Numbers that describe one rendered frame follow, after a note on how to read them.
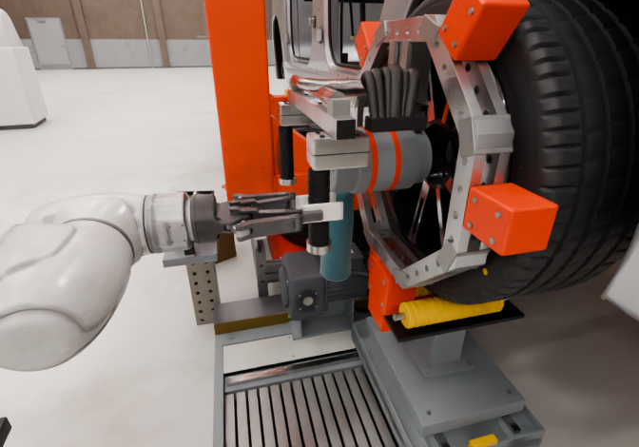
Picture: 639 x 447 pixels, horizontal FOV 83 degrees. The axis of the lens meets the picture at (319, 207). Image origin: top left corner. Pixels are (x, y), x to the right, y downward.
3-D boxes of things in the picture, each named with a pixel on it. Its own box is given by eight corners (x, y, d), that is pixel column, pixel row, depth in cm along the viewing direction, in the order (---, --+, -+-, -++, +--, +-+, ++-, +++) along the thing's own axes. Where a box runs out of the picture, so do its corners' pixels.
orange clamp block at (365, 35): (398, 48, 86) (389, 20, 89) (367, 48, 84) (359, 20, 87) (388, 69, 92) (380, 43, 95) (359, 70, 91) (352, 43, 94)
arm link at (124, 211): (163, 239, 61) (148, 283, 49) (59, 250, 57) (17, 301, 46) (150, 179, 57) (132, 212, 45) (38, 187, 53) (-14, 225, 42)
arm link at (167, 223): (152, 265, 52) (195, 261, 53) (140, 208, 48) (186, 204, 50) (162, 236, 60) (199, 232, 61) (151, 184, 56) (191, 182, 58)
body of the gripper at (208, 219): (196, 229, 61) (252, 223, 63) (193, 255, 53) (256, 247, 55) (190, 187, 58) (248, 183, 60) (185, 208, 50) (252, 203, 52)
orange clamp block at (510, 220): (502, 222, 58) (547, 250, 50) (459, 227, 56) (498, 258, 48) (512, 181, 55) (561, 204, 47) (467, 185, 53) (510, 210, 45)
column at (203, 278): (221, 321, 153) (208, 235, 136) (197, 325, 151) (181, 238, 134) (221, 306, 162) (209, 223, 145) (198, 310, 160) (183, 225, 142)
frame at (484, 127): (471, 337, 67) (547, 4, 45) (439, 342, 66) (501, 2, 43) (367, 214, 115) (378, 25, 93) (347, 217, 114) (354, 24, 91)
